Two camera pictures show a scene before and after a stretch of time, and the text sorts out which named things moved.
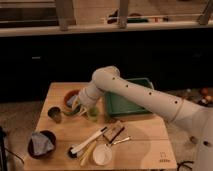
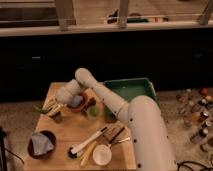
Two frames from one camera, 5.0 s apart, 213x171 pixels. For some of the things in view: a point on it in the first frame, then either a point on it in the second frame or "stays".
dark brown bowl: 31,149 stays
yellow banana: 87,154 stays
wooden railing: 64,10 stays
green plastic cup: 94,113 stays
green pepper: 72,113 -> 41,110
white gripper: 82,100 -> 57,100
